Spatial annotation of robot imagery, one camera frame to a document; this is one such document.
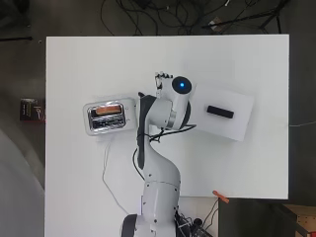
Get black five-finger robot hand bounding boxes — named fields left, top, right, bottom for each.
left=154, top=70, right=174, bottom=99

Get toast bread slice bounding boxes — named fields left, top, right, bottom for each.
left=94, top=104, right=122, bottom=117

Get steel toaster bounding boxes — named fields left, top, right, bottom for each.
left=82, top=97, right=137, bottom=136

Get black block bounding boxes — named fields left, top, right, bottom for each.
left=205, top=105, right=235, bottom=120

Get large white flat box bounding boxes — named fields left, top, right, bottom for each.
left=189, top=83, right=256, bottom=143

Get orange tool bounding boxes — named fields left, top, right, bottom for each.
left=211, top=190, right=231, bottom=204

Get black box with red print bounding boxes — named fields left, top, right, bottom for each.
left=19, top=98, right=46, bottom=123

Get wooden crate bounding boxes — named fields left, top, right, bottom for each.
left=281, top=203, right=316, bottom=237

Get black floor cables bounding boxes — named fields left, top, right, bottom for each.
left=100, top=0, right=206, bottom=37

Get white toaster cable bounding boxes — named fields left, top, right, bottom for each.
left=101, top=139, right=131, bottom=215

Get black cables at robot base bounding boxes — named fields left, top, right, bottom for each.
left=173, top=197, right=221, bottom=237

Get thin white floor cable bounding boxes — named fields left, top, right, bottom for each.
left=288, top=120, right=316, bottom=128

